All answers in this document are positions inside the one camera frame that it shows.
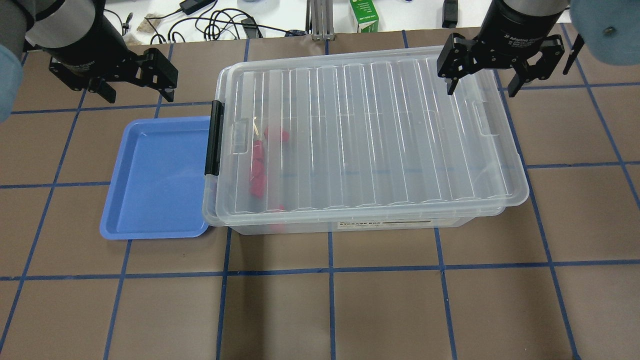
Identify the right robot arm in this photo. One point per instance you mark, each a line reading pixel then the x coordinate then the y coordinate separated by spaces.
pixel 610 29

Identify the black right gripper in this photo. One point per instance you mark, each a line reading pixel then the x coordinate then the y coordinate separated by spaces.
pixel 515 31

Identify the black power adapter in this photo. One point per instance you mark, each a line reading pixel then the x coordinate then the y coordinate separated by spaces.
pixel 189 7

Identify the green white carton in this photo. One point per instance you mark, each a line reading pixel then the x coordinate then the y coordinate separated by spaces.
pixel 365 16

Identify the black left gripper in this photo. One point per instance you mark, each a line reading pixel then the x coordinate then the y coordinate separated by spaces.
pixel 86 48

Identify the red block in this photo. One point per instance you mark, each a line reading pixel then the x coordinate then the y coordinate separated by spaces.
pixel 279 134
pixel 257 186
pixel 257 169
pixel 258 153

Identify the aluminium frame post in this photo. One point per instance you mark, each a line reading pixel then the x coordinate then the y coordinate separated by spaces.
pixel 320 20

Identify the clear plastic storage box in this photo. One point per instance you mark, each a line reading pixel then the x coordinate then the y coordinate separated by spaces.
pixel 350 220

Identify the blue plastic tray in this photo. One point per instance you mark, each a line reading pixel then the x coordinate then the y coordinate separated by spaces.
pixel 157 183

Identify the black box latch handle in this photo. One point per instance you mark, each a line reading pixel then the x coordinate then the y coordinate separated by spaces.
pixel 214 139

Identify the clear plastic box lid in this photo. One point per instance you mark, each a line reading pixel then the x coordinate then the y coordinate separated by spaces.
pixel 370 135

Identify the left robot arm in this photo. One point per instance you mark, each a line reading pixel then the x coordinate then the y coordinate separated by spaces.
pixel 19 25

